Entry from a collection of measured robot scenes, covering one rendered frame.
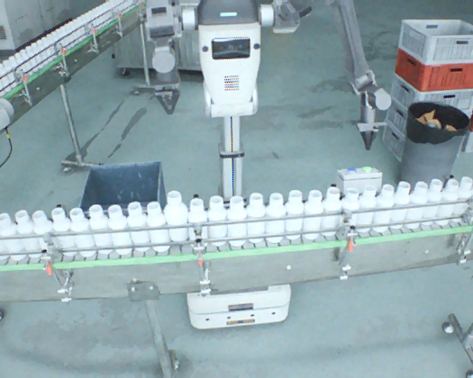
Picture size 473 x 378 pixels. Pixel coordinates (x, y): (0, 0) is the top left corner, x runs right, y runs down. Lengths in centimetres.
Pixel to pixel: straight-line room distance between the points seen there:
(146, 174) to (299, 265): 82
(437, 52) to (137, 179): 234
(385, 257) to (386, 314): 104
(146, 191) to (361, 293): 137
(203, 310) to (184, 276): 79
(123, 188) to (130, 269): 64
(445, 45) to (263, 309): 226
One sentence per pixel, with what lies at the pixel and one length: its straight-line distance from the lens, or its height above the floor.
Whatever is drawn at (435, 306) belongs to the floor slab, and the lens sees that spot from 267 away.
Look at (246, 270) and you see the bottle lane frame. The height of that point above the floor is 91.
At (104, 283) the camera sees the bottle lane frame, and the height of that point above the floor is 90.
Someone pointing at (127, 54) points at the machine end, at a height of 29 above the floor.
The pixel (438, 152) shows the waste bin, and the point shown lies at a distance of 310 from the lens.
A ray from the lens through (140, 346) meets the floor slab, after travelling 236.
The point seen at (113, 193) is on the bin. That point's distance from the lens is 197.
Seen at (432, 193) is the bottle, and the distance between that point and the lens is 147.
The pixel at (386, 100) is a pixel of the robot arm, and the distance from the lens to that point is 142.
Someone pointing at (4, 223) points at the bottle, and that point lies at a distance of 139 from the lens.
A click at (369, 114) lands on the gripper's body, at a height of 130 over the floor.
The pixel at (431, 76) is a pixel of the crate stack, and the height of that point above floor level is 79.
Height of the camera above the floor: 196
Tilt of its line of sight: 37 degrees down
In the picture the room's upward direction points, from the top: 1 degrees counter-clockwise
